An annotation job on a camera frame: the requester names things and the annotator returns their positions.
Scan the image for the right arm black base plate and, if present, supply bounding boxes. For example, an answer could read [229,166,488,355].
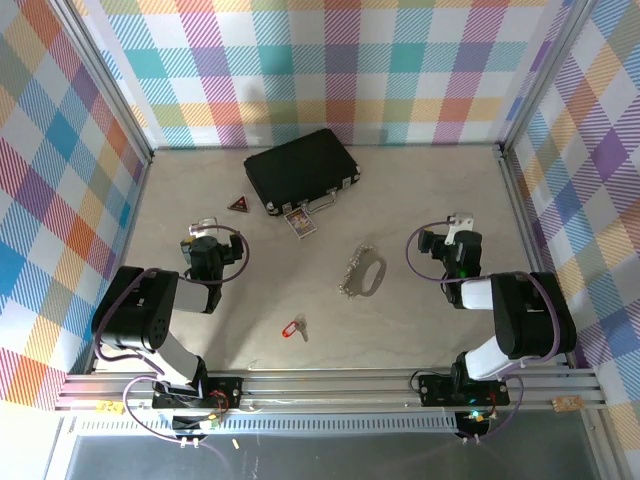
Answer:
[418,372,511,406]

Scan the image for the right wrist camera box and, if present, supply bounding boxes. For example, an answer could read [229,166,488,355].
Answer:
[444,212,475,246]

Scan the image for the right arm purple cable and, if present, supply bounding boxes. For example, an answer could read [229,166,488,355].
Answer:
[404,219,564,444]

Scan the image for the key with red tag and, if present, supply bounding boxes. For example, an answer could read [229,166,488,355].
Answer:
[280,313,311,343]

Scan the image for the black briefcase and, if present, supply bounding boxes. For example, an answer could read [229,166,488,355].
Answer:
[243,128,362,219]

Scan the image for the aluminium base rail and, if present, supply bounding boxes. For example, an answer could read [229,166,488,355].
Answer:
[54,369,609,414]

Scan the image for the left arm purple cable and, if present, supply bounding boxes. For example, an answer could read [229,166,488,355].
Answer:
[92,225,251,464]

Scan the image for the grey metal sheet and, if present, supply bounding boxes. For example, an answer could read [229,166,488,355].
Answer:
[64,419,601,480]

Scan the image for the small picture card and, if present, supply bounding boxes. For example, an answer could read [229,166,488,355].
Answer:
[283,208,317,239]

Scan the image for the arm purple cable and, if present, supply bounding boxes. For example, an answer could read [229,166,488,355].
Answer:
[404,219,564,444]
[92,225,251,464]

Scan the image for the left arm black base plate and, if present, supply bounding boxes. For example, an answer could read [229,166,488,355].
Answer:
[152,374,245,409]

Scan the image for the aluminium corner post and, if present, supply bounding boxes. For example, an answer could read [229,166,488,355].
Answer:
[49,0,154,164]
[497,0,601,156]

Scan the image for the slotted grey cable duct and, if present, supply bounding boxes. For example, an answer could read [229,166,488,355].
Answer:
[74,412,461,434]

